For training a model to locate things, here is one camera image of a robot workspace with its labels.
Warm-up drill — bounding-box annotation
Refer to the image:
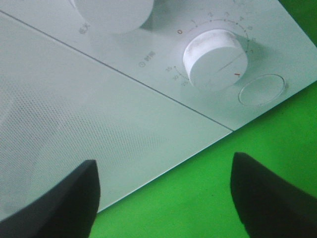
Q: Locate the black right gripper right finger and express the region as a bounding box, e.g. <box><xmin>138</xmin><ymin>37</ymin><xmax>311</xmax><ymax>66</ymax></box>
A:
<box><xmin>230</xmin><ymin>152</ymin><xmax>317</xmax><ymax>238</ymax></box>

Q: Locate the white microwave knob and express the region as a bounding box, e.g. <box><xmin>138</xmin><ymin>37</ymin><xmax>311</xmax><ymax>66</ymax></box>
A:
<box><xmin>73</xmin><ymin>0</ymin><xmax>154</xmax><ymax>34</ymax></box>
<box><xmin>183</xmin><ymin>29</ymin><xmax>248</xmax><ymax>91</ymax></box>

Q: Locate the white microwave oven body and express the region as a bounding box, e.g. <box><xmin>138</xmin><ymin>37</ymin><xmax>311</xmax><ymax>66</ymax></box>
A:
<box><xmin>0</xmin><ymin>0</ymin><xmax>317</xmax><ymax>129</ymax></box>

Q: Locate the round white door release button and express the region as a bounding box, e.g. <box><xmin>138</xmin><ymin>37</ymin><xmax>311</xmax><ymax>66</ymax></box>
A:
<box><xmin>238</xmin><ymin>74</ymin><xmax>286</xmax><ymax>106</ymax></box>

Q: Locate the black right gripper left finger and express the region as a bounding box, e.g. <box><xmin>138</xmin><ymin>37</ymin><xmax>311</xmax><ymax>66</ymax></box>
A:
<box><xmin>0</xmin><ymin>160</ymin><xmax>101</xmax><ymax>238</ymax></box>

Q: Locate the white microwave door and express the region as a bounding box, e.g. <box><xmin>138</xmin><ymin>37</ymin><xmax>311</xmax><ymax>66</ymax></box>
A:
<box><xmin>0</xmin><ymin>13</ymin><xmax>230</xmax><ymax>219</ymax></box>

